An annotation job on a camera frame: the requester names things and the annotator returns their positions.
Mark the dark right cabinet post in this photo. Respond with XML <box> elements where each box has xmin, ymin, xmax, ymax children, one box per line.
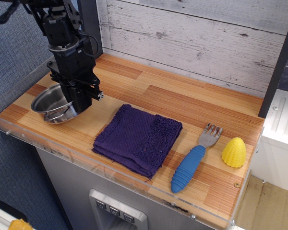
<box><xmin>258</xmin><ymin>32</ymin><xmax>288</xmax><ymax>118</ymax></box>

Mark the white toy sink unit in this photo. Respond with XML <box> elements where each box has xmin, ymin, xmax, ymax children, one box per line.
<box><xmin>251</xmin><ymin>89</ymin><xmax>288</xmax><ymax>190</ymax></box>

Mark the folded purple cloth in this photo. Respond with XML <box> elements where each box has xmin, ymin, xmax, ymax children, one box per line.
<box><xmin>92</xmin><ymin>104</ymin><xmax>182</xmax><ymax>179</ymax></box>

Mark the small stainless steel pan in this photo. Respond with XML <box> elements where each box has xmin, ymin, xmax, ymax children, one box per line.
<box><xmin>31</xmin><ymin>84</ymin><xmax>79</xmax><ymax>124</ymax></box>

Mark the dark cabinet post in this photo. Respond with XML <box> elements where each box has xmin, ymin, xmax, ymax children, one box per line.
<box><xmin>258</xmin><ymin>32</ymin><xmax>288</xmax><ymax>118</ymax></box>
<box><xmin>77</xmin><ymin>0</ymin><xmax>103</xmax><ymax>58</ymax></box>

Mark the silver button panel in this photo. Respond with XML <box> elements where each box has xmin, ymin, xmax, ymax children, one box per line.
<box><xmin>89</xmin><ymin>189</ymin><xmax>148</xmax><ymax>230</ymax></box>

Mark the orange yellow toy object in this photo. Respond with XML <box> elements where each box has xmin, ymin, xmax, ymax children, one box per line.
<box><xmin>8</xmin><ymin>219</ymin><xmax>33</xmax><ymax>230</ymax></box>

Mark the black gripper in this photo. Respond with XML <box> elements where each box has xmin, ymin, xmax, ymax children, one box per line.
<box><xmin>47</xmin><ymin>45</ymin><xmax>104</xmax><ymax>113</ymax></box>

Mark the grey cabinet front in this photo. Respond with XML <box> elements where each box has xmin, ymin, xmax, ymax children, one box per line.
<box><xmin>37</xmin><ymin>149</ymin><xmax>209</xmax><ymax>230</ymax></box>

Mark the clear acrylic table guard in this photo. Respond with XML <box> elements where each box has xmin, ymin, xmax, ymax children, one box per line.
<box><xmin>0</xmin><ymin>54</ymin><xmax>264</xmax><ymax>230</ymax></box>

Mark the blue handled metal fork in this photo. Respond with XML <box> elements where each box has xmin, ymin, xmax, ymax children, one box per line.
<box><xmin>171</xmin><ymin>123</ymin><xmax>223</xmax><ymax>193</ymax></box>

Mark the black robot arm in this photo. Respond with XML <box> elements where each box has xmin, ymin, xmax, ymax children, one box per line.
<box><xmin>7</xmin><ymin>0</ymin><xmax>103</xmax><ymax>113</ymax></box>

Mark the yellow plastic corn toy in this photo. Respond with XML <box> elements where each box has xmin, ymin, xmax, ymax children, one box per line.
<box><xmin>221</xmin><ymin>137</ymin><xmax>246</xmax><ymax>168</ymax></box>

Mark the dark left cabinet post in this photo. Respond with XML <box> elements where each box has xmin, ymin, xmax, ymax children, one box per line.
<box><xmin>77</xmin><ymin>0</ymin><xmax>103</xmax><ymax>58</ymax></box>

